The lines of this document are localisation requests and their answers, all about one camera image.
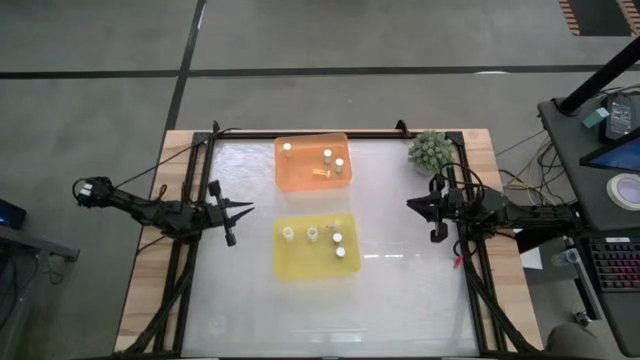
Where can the small clear pill bottle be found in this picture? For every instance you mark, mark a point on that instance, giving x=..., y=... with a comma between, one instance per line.
x=331, y=226

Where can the small green potted plant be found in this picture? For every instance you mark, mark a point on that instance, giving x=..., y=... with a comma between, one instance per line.
x=431, y=150

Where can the black caster wheel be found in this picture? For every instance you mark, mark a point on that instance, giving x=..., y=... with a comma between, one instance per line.
x=581, y=317

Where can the dark mat with orange edges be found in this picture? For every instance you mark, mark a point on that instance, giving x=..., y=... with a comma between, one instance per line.
x=600, y=17

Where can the black slanted pole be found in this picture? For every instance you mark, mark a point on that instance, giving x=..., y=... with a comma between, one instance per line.
x=600, y=77

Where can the white paper sheet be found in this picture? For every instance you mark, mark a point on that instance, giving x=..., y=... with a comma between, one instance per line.
x=531, y=259

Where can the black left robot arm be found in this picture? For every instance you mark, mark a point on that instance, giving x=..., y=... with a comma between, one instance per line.
x=150, y=212

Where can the backlit black keyboard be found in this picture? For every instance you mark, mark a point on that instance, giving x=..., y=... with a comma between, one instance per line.
x=617, y=265

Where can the clear plastic water bottle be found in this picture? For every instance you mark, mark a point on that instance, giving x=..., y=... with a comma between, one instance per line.
x=567, y=257

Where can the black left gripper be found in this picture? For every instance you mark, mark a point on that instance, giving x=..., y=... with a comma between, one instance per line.
x=217, y=215

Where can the small teal box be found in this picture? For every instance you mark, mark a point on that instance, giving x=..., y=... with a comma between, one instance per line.
x=596, y=117

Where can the yellow translucent plastic bin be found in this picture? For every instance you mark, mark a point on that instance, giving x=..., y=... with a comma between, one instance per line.
x=310, y=265

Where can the black aluminium table frame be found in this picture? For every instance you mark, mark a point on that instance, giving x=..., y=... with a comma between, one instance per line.
x=325, y=135

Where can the white tape roll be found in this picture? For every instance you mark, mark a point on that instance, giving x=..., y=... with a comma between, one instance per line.
x=611, y=190

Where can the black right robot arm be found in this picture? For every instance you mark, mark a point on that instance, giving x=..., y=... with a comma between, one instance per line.
x=540, y=215

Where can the small white bottle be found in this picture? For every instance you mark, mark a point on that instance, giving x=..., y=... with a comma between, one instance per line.
x=327, y=156
x=339, y=164

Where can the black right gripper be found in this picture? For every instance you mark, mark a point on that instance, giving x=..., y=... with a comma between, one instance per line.
x=450, y=207

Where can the orange translucent plastic bin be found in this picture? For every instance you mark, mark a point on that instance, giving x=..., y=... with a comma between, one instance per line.
x=305, y=175

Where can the grey side desk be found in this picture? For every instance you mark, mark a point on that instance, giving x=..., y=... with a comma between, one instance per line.
x=565, y=140

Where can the dark device with blue light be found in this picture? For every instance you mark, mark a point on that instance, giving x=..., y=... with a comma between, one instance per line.
x=10, y=215

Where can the grey metal stand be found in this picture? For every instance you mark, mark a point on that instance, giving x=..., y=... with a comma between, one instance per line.
x=30, y=242

